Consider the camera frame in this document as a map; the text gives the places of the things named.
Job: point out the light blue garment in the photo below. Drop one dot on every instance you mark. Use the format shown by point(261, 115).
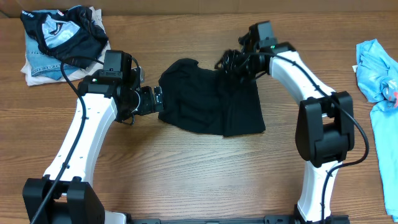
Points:
point(376, 74)

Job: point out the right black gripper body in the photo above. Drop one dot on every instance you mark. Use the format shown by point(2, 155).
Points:
point(245, 67)

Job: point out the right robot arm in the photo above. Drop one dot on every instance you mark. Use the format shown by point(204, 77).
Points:
point(324, 135)

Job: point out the black and grey jersey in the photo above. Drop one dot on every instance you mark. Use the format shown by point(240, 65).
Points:
point(92, 39)

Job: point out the black t-shirt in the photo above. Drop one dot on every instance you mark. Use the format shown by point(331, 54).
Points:
point(209, 101)

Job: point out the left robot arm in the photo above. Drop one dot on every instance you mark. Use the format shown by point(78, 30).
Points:
point(112, 94)

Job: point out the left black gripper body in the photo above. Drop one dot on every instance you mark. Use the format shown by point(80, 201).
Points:
point(147, 104)

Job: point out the folded white cloth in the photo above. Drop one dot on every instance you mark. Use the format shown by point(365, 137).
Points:
point(73, 73)

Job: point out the folded blue denim jeans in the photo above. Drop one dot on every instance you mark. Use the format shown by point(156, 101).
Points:
point(43, 63)

